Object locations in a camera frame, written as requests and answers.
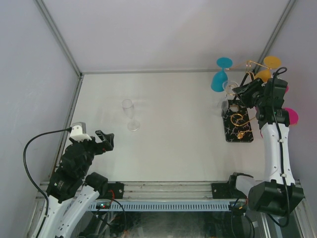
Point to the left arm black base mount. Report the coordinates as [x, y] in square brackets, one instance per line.
[115, 190]

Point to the cyan wine glass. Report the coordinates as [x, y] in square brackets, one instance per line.
[220, 77]

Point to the aluminium front frame rail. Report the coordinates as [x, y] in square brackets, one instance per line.
[162, 191]

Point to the clear champagne flute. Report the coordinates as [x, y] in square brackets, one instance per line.
[128, 108]
[223, 104]

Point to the gold wire wine glass rack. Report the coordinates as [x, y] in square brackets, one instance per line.
[236, 122]

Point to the blue slotted cable duct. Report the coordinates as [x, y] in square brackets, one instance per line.
[161, 206]

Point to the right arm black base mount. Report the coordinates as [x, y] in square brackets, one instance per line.
[221, 190]

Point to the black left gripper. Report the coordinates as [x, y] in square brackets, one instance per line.
[102, 146]

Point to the lower pink wine glass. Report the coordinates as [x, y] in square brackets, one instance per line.
[293, 116]

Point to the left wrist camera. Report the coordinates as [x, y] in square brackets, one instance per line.
[78, 132]

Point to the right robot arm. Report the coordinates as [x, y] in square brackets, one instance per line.
[277, 194]

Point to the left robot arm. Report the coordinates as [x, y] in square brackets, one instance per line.
[71, 190]

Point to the yellow wine glass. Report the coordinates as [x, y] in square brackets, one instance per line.
[270, 62]

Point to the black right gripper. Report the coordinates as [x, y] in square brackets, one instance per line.
[244, 91]

